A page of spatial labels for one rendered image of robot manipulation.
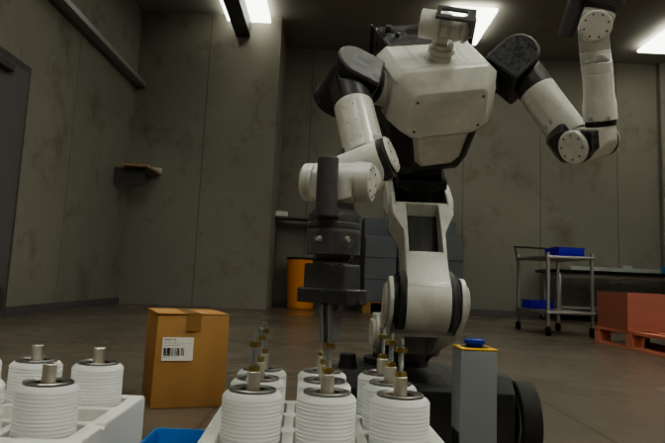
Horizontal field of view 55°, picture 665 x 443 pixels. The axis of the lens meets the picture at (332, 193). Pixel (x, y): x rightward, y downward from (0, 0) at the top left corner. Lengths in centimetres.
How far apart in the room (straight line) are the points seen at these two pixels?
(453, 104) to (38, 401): 103
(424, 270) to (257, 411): 65
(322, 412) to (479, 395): 36
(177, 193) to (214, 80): 163
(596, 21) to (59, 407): 124
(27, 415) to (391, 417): 55
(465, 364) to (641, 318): 428
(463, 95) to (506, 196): 868
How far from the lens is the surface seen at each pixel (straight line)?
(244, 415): 103
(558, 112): 158
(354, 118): 137
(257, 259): 854
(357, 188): 102
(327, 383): 105
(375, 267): 868
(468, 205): 1001
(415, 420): 104
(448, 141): 158
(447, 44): 152
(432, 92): 148
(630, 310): 544
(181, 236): 872
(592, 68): 152
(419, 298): 149
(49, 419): 110
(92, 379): 131
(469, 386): 126
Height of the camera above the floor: 43
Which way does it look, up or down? 8 degrees up
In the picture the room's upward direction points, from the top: 3 degrees clockwise
